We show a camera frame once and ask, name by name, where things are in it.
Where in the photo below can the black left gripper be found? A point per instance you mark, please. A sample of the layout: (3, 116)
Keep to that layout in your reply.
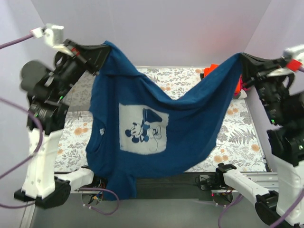
(85, 60)

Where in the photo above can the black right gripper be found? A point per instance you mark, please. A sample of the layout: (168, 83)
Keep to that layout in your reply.
(260, 70)

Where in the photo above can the blue Mickey print t-shirt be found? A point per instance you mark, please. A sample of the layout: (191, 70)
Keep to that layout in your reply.
(138, 131)

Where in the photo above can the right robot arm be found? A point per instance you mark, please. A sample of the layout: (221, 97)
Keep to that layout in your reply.
(282, 208)

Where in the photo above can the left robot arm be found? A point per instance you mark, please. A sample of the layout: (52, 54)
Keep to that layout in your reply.
(46, 89)

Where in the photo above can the pink folded t-shirt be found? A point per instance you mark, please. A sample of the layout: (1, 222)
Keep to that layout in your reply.
(239, 86)

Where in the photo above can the orange folded t-shirt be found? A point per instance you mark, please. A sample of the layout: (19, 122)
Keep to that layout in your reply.
(209, 69)

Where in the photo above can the floral patterned table mat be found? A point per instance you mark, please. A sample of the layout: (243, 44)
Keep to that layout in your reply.
(237, 141)

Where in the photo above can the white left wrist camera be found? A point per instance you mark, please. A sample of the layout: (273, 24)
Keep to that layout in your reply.
(52, 34)

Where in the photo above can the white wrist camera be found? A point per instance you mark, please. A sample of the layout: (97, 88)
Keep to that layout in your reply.
(295, 58)
(52, 34)

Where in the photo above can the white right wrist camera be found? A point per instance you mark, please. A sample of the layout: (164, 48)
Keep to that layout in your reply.
(295, 58)

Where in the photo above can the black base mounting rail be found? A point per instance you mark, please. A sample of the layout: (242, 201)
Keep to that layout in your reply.
(189, 185)

